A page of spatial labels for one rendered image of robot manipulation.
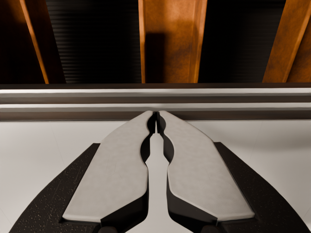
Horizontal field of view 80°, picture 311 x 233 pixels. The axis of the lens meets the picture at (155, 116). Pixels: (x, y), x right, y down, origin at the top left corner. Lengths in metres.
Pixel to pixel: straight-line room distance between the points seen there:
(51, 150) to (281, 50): 0.31
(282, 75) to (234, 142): 0.18
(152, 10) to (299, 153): 0.24
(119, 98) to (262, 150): 0.13
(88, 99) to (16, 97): 0.06
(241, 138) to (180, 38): 0.19
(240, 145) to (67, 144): 0.14
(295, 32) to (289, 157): 0.18
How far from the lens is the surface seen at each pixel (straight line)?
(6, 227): 0.30
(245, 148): 0.17
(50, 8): 0.47
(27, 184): 0.22
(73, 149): 0.17
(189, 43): 0.30
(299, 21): 0.32
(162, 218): 0.23
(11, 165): 0.21
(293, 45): 0.32
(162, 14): 0.30
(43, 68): 0.30
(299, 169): 0.22
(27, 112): 0.18
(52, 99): 0.18
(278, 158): 0.20
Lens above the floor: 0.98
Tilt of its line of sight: 60 degrees down
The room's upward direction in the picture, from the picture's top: 179 degrees clockwise
